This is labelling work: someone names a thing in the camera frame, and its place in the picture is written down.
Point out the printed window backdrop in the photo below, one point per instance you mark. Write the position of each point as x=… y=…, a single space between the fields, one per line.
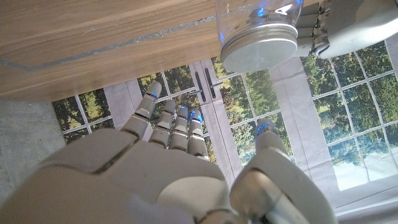
x=342 y=118

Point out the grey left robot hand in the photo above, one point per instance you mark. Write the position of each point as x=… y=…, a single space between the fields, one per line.
x=357 y=25

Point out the silver metal jar lid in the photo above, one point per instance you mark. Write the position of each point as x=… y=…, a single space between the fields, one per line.
x=258 y=51

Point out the clear plastic jar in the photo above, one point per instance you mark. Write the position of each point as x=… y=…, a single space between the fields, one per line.
x=239 y=15

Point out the grey tape outline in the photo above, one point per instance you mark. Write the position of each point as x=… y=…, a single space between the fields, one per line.
x=109 y=46

